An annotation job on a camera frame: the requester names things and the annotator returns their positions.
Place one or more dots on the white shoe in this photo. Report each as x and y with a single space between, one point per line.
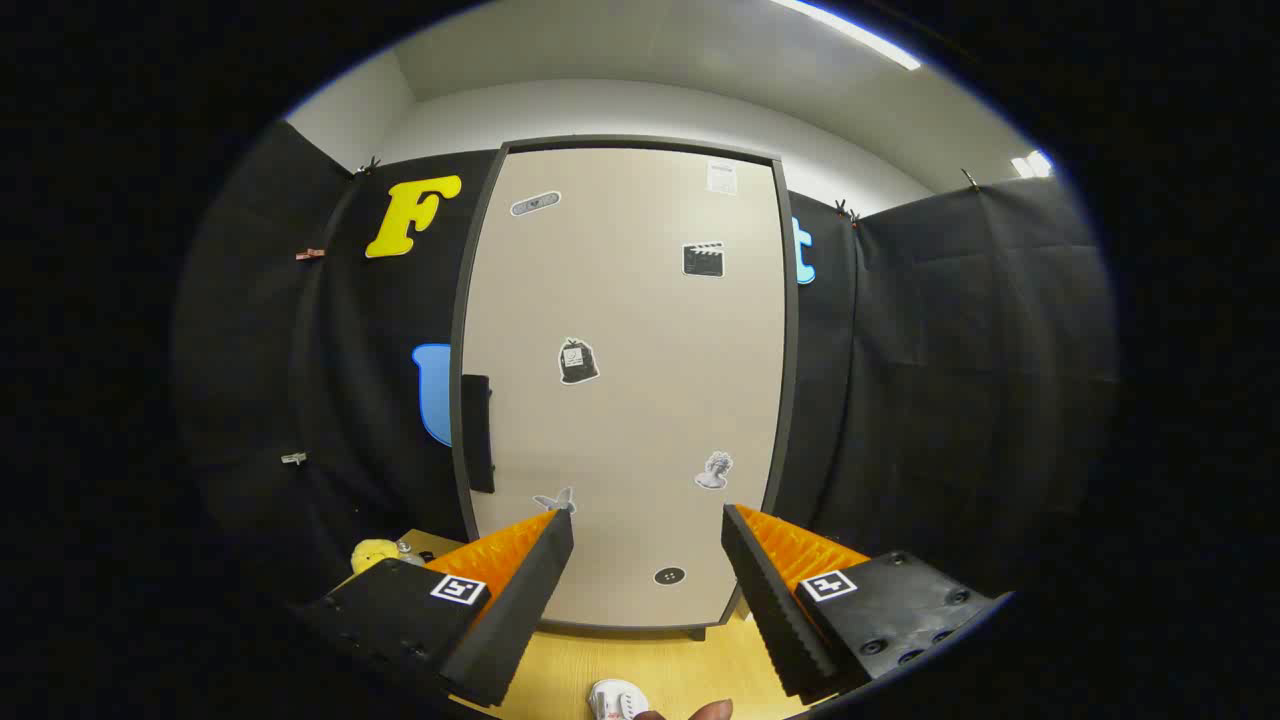
615 698

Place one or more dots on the dark grey shoe cabinet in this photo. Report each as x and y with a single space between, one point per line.
791 350

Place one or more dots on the yellow pineapple plush toy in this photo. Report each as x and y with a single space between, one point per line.
372 553

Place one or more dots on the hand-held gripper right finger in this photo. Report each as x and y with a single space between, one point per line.
775 610

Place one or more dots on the small ceiling light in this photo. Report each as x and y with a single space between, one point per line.
1032 164

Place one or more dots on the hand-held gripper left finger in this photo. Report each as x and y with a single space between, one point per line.
520 600

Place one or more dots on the long ceiling light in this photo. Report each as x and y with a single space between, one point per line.
850 32

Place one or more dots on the black backdrop cloth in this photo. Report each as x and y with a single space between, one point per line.
950 380

